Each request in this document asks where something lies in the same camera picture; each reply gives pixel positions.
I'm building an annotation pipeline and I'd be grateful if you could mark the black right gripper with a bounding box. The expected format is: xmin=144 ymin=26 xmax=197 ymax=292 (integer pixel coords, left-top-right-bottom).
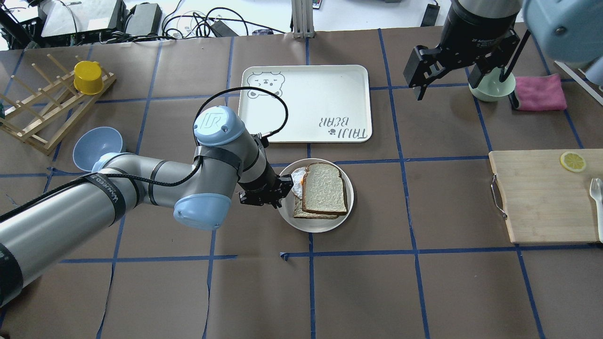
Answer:
xmin=403 ymin=0 xmax=521 ymax=100

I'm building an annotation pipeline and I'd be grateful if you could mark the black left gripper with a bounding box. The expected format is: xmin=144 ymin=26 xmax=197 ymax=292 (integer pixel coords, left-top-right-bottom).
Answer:
xmin=238 ymin=134 xmax=294 ymax=208

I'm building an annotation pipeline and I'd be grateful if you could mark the brown crust bread slice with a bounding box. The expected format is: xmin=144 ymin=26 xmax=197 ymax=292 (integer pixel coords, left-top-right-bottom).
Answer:
xmin=301 ymin=162 xmax=348 ymax=215

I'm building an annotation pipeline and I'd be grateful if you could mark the white round plate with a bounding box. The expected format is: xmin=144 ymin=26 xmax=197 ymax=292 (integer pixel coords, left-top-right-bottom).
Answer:
xmin=278 ymin=158 xmax=355 ymax=233

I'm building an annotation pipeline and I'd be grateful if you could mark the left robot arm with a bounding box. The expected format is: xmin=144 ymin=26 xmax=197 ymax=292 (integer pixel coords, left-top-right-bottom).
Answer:
xmin=0 ymin=106 xmax=293 ymax=305

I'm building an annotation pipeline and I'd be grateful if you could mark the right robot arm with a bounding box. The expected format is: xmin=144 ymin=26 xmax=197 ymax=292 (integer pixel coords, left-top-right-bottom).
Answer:
xmin=403 ymin=0 xmax=603 ymax=100

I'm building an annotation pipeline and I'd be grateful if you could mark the bread slice under egg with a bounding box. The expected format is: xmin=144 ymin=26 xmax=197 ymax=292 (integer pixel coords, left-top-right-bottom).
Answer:
xmin=293 ymin=197 xmax=339 ymax=219

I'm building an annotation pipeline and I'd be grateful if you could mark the fried egg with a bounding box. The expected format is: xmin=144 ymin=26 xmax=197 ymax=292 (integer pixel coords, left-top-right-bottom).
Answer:
xmin=291 ymin=167 xmax=306 ymax=199

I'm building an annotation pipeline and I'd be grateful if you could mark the light green bowl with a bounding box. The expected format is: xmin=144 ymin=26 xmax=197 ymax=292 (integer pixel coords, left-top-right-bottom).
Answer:
xmin=469 ymin=67 xmax=515 ymax=102

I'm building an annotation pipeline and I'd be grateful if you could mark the black power adapter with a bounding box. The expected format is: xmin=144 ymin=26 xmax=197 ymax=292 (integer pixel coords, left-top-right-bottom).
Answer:
xmin=420 ymin=3 xmax=440 ymax=26

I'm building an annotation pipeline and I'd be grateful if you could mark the cream bear tray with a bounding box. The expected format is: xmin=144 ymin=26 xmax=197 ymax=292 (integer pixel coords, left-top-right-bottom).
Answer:
xmin=238 ymin=65 xmax=373 ymax=143

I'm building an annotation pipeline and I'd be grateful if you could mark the pink cloth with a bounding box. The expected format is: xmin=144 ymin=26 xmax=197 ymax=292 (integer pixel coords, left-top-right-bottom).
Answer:
xmin=508 ymin=73 xmax=567 ymax=112

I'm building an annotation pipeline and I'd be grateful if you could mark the blue cup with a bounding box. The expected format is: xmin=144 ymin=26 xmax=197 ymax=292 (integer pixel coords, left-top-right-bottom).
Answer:
xmin=584 ymin=58 xmax=603 ymax=86

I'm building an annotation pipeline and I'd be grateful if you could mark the lemon slice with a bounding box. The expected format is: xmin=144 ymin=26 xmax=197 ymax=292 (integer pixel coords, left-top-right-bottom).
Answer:
xmin=559 ymin=152 xmax=587 ymax=172

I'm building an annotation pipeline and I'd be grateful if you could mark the wooden cutting board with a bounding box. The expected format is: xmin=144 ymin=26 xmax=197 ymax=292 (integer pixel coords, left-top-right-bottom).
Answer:
xmin=489 ymin=149 xmax=603 ymax=244

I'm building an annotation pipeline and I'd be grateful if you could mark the white plastic fork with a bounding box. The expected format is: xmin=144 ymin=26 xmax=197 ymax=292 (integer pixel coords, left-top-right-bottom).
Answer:
xmin=589 ymin=178 xmax=603 ymax=243

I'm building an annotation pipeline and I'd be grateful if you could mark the blue bowl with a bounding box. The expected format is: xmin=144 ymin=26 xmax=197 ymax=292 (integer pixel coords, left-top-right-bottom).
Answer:
xmin=73 ymin=126 xmax=126 ymax=172

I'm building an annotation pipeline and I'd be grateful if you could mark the black power brick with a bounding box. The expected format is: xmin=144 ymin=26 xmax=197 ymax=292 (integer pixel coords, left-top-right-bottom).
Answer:
xmin=124 ymin=3 xmax=162 ymax=36

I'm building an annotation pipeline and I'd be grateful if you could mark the yellow mug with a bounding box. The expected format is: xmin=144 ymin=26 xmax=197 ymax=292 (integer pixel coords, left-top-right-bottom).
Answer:
xmin=73 ymin=61 xmax=104 ymax=95

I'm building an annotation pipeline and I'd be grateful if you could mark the wooden cup rack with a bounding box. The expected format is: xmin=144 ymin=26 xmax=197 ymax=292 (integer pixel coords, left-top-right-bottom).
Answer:
xmin=1 ymin=53 xmax=116 ymax=156

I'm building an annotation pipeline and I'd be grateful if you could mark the white wire cup rack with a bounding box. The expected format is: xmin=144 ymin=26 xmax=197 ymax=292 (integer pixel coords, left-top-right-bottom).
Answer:
xmin=554 ymin=60 xmax=603 ymax=106

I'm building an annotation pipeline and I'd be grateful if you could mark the aluminium frame post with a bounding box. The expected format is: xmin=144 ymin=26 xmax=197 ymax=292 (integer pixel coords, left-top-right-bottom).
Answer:
xmin=291 ymin=0 xmax=315 ymax=39

